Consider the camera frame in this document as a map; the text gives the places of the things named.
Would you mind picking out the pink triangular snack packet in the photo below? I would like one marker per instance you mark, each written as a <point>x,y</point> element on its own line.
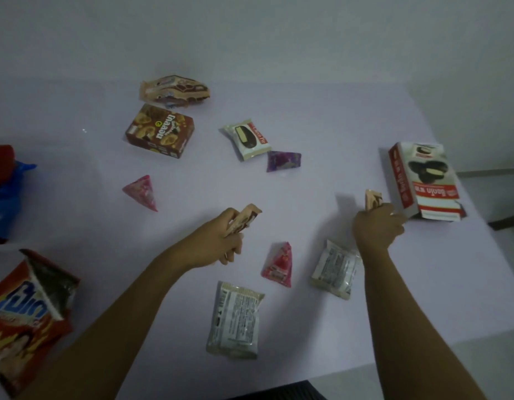
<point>142,192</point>

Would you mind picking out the person's dark clothing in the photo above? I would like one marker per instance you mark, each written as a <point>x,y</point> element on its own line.
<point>282,391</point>

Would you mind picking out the brown snack box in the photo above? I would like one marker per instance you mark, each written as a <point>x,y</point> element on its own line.
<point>160,131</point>

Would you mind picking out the person's right hand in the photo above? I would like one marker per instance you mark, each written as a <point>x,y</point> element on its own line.
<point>375,233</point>

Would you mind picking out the purple triangular snack packet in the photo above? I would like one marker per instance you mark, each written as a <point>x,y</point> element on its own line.
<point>283,160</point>

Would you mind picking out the person's left fingers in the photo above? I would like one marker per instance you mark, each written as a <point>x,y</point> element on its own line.
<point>234,241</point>

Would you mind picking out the white chocolate pie packet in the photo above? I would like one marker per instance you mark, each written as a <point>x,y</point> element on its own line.
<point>236,320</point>
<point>335,269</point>
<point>247,138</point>

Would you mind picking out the white and red pie box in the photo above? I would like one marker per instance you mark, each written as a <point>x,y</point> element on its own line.
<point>425,183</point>

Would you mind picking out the person's left hand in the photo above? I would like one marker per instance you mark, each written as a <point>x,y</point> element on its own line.
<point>211,243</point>

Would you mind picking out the red triangular snack packet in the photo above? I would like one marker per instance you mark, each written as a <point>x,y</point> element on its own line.
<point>278,265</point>

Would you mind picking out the small beige snack packet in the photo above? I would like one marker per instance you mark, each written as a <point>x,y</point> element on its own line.
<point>373,200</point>
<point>241,219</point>

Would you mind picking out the large beige snack bag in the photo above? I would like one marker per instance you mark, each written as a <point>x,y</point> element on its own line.
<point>175,91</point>

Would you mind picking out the person's right forearm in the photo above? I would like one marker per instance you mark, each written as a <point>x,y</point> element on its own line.
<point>415,324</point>

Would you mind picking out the blue plastic bag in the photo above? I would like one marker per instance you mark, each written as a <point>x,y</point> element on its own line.
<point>5,199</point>

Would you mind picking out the person's right fingers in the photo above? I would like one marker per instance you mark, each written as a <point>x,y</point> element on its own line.
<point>390,220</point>

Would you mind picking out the red snack bag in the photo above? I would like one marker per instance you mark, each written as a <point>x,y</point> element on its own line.
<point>24,316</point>

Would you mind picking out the person's left forearm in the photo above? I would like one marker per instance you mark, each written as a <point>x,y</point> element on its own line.
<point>115,329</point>

